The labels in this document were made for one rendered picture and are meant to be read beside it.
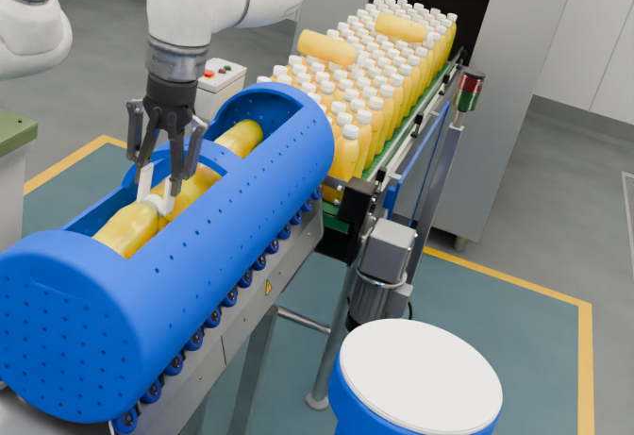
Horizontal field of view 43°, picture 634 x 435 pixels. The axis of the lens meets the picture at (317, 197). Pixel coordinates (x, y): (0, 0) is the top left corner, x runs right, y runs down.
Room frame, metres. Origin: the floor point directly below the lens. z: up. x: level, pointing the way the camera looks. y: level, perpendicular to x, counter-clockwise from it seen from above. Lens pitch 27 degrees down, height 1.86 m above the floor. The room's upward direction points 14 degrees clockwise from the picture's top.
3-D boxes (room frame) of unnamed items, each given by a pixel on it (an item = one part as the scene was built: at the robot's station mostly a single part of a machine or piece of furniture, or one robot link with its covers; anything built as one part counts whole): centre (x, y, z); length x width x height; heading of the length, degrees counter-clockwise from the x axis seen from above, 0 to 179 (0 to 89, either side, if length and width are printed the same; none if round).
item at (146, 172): (1.13, 0.28, 1.22); 0.03 x 0.01 x 0.07; 168
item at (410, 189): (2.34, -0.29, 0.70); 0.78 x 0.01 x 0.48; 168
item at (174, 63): (1.12, 0.25, 1.45); 0.09 x 0.09 x 0.06
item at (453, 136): (2.08, -0.32, 0.55); 0.04 x 0.04 x 1.10; 78
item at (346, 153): (1.87, -0.04, 1.00); 0.07 x 0.07 x 0.19
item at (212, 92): (2.04, 0.35, 1.05); 0.20 x 0.10 x 0.10; 168
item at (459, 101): (2.08, -0.32, 1.18); 0.06 x 0.06 x 0.05
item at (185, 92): (1.12, 0.25, 1.38); 0.08 x 0.07 x 0.09; 78
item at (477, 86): (2.08, -0.32, 1.23); 0.06 x 0.06 x 0.04
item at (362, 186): (1.78, -0.10, 0.95); 0.10 x 0.07 x 0.10; 78
